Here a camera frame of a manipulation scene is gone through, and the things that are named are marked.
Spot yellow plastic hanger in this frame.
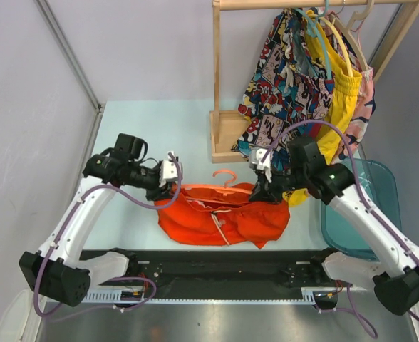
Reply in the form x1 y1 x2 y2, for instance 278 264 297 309
316 16 353 77

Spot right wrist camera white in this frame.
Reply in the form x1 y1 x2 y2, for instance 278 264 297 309
248 148 272 182

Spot teal plastic hanger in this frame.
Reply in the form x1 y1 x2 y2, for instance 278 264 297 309
294 0 332 80

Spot beige plastic hanger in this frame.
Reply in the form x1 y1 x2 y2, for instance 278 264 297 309
329 0 374 71

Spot pink patterned shorts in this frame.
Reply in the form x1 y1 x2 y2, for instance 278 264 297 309
338 30 376 153

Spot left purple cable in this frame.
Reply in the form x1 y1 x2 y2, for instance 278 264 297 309
33 150 183 318

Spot orange plastic hanger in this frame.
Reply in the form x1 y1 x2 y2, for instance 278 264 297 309
181 169 252 203

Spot wooden clothes rack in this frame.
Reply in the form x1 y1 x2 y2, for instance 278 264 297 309
210 1 419 163

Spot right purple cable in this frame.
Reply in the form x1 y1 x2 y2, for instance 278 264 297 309
262 119 419 339

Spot white cable duct strip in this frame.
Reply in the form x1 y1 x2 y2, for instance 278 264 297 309
82 289 316 306

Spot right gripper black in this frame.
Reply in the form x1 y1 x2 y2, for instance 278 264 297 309
249 162 309 204

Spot orange shorts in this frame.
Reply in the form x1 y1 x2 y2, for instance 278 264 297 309
157 183 290 249

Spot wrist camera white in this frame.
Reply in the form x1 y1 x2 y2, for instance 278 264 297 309
159 151 183 187
248 148 272 182

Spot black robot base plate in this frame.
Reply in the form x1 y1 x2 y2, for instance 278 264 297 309
79 249 353 309

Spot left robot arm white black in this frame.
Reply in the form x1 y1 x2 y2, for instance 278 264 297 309
19 133 182 317

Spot comic print shorts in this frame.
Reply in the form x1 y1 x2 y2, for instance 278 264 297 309
232 9 334 170

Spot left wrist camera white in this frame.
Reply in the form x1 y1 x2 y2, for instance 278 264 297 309
159 151 183 187

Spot aluminium corner post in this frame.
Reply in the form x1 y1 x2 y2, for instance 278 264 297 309
33 0 105 143

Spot purple cable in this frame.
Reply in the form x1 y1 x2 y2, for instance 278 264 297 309
33 150 183 318
262 119 419 339

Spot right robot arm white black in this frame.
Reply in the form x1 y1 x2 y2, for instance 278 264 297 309
249 137 419 316

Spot teal plastic basket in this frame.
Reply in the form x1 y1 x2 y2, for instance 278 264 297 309
321 158 402 261

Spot yellow shorts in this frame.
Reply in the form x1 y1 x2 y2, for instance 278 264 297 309
282 9 365 208

